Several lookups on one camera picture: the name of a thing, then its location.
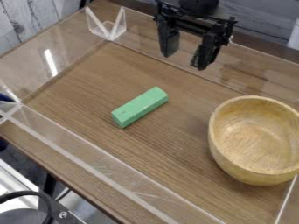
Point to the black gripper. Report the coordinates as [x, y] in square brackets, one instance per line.
[196, 17]

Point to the green rectangular block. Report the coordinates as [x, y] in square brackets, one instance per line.
[139, 107]

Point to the light wooden bowl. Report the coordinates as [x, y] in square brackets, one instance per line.
[254, 140]

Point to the blue object at edge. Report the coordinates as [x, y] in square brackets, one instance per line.
[6, 98]

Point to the clear acrylic tray wall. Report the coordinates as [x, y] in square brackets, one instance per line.
[147, 173]

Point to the clear acrylic corner bracket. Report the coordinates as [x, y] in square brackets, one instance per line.
[108, 30]

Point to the metal table bracket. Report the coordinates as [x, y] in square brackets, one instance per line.
[60, 213]

